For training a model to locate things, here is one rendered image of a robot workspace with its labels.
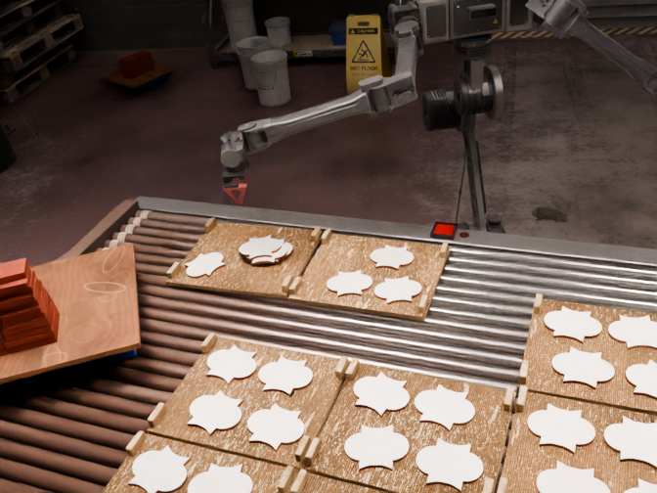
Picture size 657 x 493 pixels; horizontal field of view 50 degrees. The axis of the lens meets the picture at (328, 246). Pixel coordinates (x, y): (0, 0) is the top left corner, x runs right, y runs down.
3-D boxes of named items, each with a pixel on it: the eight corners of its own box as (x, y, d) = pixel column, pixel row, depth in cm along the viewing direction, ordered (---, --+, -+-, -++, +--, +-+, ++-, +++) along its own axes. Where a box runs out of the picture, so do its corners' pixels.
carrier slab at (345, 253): (328, 237, 236) (328, 232, 235) (450, 249, 222) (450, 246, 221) (288, 301, 210) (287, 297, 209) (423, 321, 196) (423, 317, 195)
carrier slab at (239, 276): (214, 225, 250) (213, 221, 249) (324, 235, 237) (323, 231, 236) (167, 285, 223) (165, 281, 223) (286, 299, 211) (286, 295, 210)
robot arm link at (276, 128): (389, 106, 208) (380, 72, 202) (393, 113, 203) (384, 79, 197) (251, 150, 212) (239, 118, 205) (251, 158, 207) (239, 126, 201)
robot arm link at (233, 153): (265, 145, 210) (255, 119, 205) (267, 162, 200) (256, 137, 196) (228, 157, 211) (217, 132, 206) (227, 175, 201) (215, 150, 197)
